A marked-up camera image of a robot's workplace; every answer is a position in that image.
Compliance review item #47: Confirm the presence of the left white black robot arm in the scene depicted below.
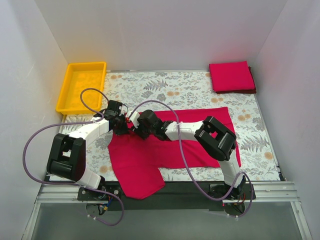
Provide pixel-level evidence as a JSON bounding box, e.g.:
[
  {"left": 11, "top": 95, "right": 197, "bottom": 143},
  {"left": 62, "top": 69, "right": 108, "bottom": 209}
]
[{"left": 46, "top": 100, "right": 129, "bottom": 200}]

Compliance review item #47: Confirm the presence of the aluminium frame rail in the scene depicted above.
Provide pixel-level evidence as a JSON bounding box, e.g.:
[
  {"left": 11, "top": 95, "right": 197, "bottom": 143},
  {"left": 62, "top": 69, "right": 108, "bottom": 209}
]
[{"left": 23, "top": 181, "right": 312, "bottom": 240}]

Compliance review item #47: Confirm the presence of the yellow plastic bin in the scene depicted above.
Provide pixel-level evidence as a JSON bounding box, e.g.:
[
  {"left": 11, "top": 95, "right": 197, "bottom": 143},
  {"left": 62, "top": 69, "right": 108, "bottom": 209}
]
[{"left": 55, "top": 62, "right": 107, "bottom": 115}]

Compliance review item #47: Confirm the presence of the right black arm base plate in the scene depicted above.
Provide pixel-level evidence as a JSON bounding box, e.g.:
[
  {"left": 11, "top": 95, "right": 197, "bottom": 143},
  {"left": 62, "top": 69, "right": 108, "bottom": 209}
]
[{"left": 207, "top": 184, "right": 252, "bottom": 201}]

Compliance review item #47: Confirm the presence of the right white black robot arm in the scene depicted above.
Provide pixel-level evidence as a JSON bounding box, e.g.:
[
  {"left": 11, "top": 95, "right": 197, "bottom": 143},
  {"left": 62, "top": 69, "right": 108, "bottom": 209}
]
[{"left": 127, "top": 109, "right": 246, "bottom": 202}]

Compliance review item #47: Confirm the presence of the crimson t-shirt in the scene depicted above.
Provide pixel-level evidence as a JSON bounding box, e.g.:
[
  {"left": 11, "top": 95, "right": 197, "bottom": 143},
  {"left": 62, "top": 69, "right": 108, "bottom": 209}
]
[
  {"left": 209, "top": 61, "right": 256, "bottom": 94},
  {"left": 107, "top": 106, "right": 242, "bottom": 201}
]

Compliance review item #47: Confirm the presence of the folded crimson t-shirt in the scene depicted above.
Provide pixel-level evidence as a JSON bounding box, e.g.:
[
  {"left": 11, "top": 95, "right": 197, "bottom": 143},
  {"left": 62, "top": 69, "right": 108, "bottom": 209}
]
[{"left": 209, "top": 61, "right": 256, "bottom": 94}]

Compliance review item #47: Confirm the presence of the floral patterned table mat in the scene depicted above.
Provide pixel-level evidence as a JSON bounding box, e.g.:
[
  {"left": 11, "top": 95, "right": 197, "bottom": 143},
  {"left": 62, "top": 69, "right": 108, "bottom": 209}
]
[{"left": 86, "top": 71, "right": 281, "bottom": 181}]

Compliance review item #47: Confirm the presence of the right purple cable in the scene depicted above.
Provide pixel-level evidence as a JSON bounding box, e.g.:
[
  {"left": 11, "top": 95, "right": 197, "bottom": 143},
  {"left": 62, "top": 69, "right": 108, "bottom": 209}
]
[{"left": 124, "top": 99, "right": 255, "bottom": 219}]

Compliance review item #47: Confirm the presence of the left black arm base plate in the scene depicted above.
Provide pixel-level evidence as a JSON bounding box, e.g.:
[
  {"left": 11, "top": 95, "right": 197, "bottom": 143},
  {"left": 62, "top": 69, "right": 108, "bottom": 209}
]
[{"left": 77, "top": 184, "right": 122, "bottom": 201}]

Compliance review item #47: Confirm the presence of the folded dark red t-shirt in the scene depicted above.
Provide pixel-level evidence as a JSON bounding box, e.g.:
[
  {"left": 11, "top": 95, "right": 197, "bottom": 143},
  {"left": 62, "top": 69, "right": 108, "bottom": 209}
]
[{"left": 215, "top": 65, "right": 258, "bottom": 95}]

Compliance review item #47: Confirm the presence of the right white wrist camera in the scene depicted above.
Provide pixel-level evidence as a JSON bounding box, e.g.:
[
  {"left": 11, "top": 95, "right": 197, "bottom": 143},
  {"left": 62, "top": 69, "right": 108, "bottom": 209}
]
[{"left": 126, "top": 110, "right": 140, "bottom": 129}]

